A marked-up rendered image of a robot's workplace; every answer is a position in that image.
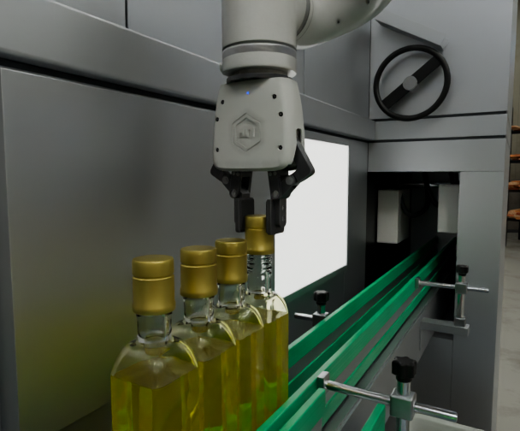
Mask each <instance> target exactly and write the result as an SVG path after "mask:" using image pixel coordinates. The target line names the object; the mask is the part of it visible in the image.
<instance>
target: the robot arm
mask: <svg viewBox="0 0 520 431"><path fill-rule="evenodd" d="M391 1H392V0H222V62H220V66H219V68H220V70H221V72H222V74H223V75H226V76H228V78H227V84H224V85H221V86H220V90H219V94H218V98H217V103H216V115H215V125H214V139H213V161H214V164H213V166H212V168H211V170H210V173H211V174H212V175H213V176H214V177H215V178H217V179H218V180H219V181H221V182H222V184H223V185H224V186H225V187H226V188H227V189H228V190H229V195H230V197H231V198H234V222H235V231H236V232H237V233H243V232H244V231H245V216H247V215H254V199H253V198H250V193H251V179H252V172H256V171H268V177H269V190H270V199H267V201H266V233H267V234H268V235H275V234H278V233H284V230H285V226H286V224H287V198H290V196H291V193H292V192H293V191H294V190H295V189H296V187H297V186H298V185H299V184H300V183H301V182H303V181H305V180H307V179H308V178H310V177H311V176H312V175H313V174H314V173H315V172H316V171H315V168H314V166H313V164H312V163H311V161H310V159H309V157H308V155H307V153H306V152H305V150H304V118H303V110H302V104H301V99H300V95H299V90H298V83H297V82H296V81H295V80H293V79H292V77H294V76H295V75H296V74H297V50H305V49H308V48H311V47H314V46H317V45H319V44H323V43H325V42H328V41H329V40H332V39H334V38H338V37H339V36H342V35H344V34H346V33H348V32H351V31H353V30H355V29H357V28H359V27H361V26H362V25H364V24H365V23H367V22H369V21H371V20H372V19H374V18H375V17H376V16H377V15H378V14H380V12H381V11H382V10H384V8H386V6H388V4H389V3H390V2H391ZM293 170H296V171H294V172H293V173H292V174H290V175H289V173H288V171H293ZM228 171H232V174H230V173H229V172H228Z"/></svg>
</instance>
